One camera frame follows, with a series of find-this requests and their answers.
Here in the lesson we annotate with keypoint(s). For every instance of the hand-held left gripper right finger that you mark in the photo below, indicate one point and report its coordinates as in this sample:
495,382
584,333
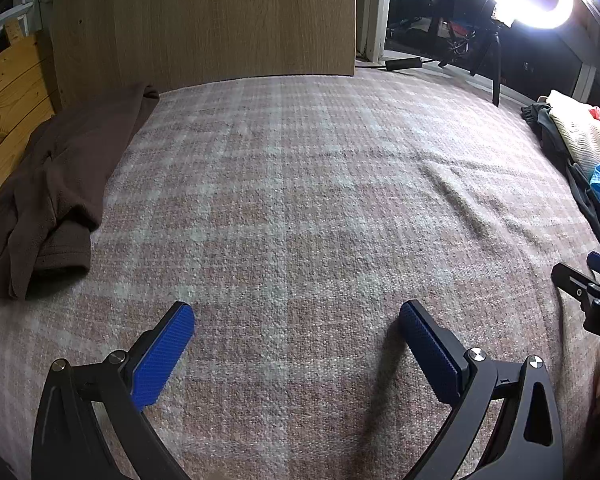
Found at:
432,355

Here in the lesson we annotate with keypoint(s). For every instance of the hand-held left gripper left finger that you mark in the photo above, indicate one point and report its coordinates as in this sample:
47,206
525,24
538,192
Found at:
162,355

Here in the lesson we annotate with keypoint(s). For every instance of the cream knit sweater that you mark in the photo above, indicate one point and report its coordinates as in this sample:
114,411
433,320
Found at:
575,132

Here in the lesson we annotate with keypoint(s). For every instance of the pink garment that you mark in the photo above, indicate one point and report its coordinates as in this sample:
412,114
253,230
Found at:
597,114

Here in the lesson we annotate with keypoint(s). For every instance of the dark grey garment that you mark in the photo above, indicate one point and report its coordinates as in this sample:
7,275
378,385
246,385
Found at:
542,122

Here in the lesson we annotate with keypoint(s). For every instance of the brown fleece garment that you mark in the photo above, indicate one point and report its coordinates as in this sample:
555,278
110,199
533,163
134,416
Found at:
55,185

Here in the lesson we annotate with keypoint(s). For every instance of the pink plaid blanket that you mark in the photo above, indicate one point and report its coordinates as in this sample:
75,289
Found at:
305,185

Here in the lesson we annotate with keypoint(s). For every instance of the black tripod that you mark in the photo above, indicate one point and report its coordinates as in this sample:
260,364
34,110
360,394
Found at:
495,75

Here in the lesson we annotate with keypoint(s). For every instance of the black power adapter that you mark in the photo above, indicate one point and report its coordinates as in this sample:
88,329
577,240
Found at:
402,63

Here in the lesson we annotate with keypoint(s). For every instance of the pine wood panel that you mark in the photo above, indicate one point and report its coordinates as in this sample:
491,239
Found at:
10,90

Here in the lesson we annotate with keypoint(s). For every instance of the light oak board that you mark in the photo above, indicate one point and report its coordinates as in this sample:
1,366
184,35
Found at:
205,20

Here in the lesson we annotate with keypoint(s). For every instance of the white window frame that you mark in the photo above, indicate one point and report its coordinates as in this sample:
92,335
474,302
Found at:
375,10
27,7

